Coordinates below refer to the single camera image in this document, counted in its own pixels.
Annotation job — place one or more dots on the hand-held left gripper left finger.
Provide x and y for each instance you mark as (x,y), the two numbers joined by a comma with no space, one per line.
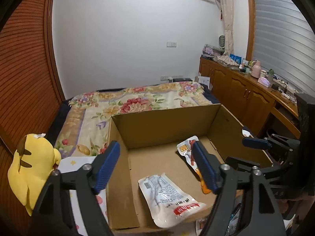
(108,167)

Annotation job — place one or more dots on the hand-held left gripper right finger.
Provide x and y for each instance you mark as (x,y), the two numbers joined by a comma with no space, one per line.
(204,164)

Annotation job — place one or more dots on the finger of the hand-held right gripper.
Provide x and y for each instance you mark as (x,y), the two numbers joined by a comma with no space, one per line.
(254,143)
(242,163)

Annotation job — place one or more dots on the cardboard box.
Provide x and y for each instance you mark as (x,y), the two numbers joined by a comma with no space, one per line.
(160,127)

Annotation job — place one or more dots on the person's right hand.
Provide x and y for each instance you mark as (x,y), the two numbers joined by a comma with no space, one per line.
(285,205)

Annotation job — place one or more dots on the white flower print sheet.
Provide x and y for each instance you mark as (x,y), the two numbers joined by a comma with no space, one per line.
(73,162)

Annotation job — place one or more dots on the white red label snack packet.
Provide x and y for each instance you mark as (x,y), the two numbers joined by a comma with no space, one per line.
(167,196)

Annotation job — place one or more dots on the white blue snack packet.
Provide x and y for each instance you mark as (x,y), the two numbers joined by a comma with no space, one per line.
(236,213)

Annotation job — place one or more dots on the power strip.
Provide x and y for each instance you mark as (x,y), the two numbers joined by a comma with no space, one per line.
(284,94)

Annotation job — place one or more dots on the wooden cabinet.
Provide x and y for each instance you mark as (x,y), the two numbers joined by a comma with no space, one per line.
(236,88)

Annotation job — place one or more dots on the white orange print snack packet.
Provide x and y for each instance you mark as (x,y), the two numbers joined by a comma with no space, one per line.
(201,225)

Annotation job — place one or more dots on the pink tissue box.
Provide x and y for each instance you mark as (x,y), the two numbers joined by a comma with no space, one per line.
(264,82)

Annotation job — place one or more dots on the floral blanket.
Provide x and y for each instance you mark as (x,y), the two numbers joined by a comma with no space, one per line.
(110,103)

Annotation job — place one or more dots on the pink kettle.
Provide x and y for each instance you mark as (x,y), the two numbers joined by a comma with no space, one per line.
(256,70)

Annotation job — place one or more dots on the yellow plush toy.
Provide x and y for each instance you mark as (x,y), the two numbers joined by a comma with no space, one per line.
(32,167)

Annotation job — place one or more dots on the patterned cloth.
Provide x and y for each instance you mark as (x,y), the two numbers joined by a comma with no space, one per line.
(225,60)

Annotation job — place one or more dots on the stack of folded cloths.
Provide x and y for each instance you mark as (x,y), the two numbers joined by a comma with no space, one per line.
(211,51)

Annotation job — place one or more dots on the grey window blind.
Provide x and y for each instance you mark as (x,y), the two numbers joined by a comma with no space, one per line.
(283,41)

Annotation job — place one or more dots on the small white fan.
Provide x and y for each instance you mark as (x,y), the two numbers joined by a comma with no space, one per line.
(221,41)

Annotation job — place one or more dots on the beige curtain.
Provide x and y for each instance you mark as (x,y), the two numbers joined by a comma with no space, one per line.
(227,17)

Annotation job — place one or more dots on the wooden slatted wardrobe door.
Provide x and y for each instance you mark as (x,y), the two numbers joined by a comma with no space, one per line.
(24,66)

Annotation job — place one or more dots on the white wall socket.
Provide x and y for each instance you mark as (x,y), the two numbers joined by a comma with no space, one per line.
(169,77)

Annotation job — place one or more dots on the wooden window frame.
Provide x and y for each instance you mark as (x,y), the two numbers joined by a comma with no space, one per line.
(250,29)

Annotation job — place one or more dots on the white wall switch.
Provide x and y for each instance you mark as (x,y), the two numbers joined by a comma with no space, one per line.
(171,44)

